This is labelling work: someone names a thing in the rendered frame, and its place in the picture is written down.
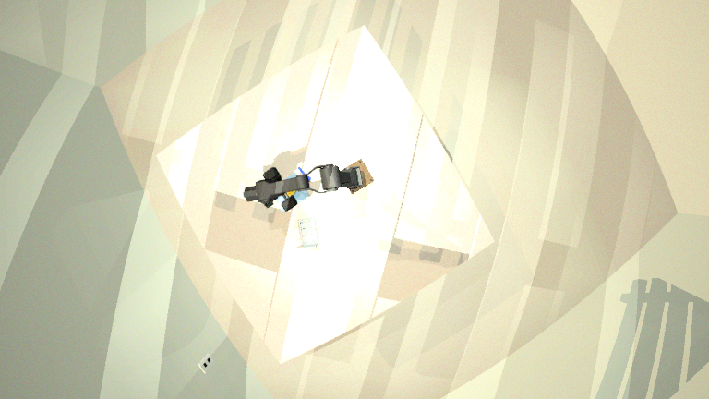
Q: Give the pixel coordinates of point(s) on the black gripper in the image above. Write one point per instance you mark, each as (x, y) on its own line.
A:
(289, 202)

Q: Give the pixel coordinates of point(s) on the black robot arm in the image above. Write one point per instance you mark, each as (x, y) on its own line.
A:
(265, 190)

